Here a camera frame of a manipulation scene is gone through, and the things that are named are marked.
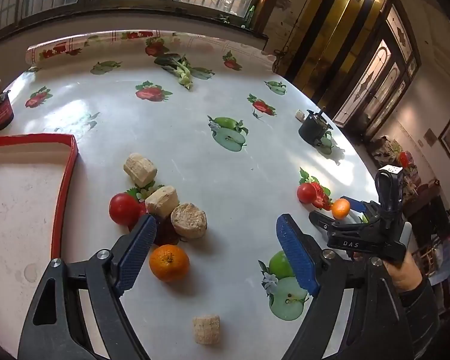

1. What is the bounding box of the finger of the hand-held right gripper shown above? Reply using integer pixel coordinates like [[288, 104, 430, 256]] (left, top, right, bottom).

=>
[[309, 210, 377, 239], [339, 196, 380, 223]]

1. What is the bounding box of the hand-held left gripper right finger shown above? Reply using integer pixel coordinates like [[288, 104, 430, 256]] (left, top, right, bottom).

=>
[[275, 214, 415, 360]]

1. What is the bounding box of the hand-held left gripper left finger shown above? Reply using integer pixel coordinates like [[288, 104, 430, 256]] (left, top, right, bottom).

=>
[[18, 214, 157, 360]]

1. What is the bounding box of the orange tangerine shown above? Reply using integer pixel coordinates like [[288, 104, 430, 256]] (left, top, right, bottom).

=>
[[331, 199, 351, 220], [149, 244, 191, 282]]

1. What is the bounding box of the red tomato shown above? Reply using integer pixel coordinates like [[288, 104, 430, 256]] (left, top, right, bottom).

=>
[[297, 183, 318, 204], [109, 193, 142, 226]]

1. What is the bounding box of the beige sugarcane piece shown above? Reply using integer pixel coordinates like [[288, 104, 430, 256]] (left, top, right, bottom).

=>
[[145, 185, 179, 218], [170, 203, 208, 239], [123, 152, 158, 188], [192, 314, 221, 345]]

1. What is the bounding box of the red rimmed white tray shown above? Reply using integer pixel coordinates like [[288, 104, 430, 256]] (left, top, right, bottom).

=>
[[0, 133, 79, 357]]

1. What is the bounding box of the person's right forearm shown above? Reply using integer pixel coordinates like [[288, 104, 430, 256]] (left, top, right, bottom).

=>
[[397, 277, 442, 360]]

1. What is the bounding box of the person's right hand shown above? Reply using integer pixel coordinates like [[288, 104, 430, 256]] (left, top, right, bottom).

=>
[[383, 250, 423, 295]]

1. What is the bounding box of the cluttered side shelf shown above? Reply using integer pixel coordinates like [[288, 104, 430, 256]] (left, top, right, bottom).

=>
[[371, 135, 450, 308]]

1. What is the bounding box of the black round jar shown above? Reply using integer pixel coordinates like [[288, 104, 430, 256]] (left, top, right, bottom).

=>
[[298, 108, 334, 147]]

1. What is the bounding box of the stained glass door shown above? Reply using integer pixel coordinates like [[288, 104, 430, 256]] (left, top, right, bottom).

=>
[[332, 0, 422, 143]]

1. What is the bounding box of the green bok choy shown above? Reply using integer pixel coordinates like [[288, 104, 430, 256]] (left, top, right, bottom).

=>
[[154, 53, 194, 91]]

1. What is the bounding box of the black jar with red label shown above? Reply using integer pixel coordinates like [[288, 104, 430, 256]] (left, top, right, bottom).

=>
[[0, 92, 14, 132]]

